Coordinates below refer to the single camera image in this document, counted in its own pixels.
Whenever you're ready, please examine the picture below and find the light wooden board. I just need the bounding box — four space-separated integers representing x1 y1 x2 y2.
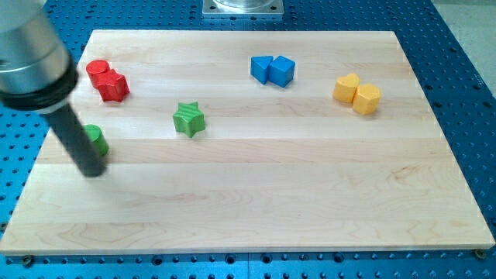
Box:
1 30 494 256

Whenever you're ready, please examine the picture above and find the brass board screw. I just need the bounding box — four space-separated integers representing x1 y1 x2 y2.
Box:
21 255 34 267
474 249 486 260

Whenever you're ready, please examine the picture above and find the yellow heart block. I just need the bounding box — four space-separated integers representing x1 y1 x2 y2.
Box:
332 73 360 103

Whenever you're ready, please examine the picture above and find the right brass board screw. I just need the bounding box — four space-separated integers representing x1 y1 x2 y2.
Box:
474 249 486 260

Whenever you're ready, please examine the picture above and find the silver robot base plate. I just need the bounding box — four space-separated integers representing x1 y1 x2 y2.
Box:
202 0 284 16

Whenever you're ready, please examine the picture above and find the blue triangle block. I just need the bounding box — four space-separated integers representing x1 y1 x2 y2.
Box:
250 56 274 84

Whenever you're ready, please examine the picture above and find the green cylinder block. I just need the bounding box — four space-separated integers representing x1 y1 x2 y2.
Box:
84 124 109 157

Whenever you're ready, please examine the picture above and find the green star block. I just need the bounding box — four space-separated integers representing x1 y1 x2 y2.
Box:
173 102 205 138

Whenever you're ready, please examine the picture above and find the blue cube block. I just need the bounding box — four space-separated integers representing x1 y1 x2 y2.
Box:
268 56 296 88

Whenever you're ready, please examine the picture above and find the yellow pentagon block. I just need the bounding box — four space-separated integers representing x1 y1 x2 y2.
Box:
352 84 381 115

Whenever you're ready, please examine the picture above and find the red cylinder block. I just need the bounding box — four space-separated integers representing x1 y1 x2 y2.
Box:
85 59 110 88

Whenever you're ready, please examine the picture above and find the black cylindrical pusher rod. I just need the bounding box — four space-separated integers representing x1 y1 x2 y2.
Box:
43 104 106 177

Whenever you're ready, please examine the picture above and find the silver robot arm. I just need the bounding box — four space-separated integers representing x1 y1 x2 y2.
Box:
1 0 78 114

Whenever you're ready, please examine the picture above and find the red star block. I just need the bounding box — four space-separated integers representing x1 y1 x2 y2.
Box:
96 69 129 102

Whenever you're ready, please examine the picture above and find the left brass board screw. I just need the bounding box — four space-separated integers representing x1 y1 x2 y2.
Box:
21 255 34 267

